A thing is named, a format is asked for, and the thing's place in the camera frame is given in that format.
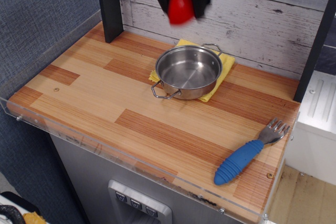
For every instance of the small stainless steel pot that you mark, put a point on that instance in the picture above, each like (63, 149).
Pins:
(187, 72)

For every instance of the yellow cloth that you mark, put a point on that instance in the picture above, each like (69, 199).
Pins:
(223, 69)

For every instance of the grey toy fridge cabinet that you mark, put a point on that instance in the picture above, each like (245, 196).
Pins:
(90, 174)

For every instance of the silver dispenser button panel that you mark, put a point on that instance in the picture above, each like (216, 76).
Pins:
(131, 206)

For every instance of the yellow tape piece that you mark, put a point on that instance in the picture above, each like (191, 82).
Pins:
(33, 218)

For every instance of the black left post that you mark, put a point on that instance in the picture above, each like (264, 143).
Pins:
(111, 19)

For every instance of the black post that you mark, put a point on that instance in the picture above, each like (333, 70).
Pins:
(316, 48)
(111, 19)

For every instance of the black right post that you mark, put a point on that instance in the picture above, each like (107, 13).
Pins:
(316, 48)

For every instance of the blue-handled metal fork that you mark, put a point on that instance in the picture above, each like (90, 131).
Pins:
(234, 164)

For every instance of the clear acrylic guard rail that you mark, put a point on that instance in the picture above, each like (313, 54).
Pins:
(98, 96)

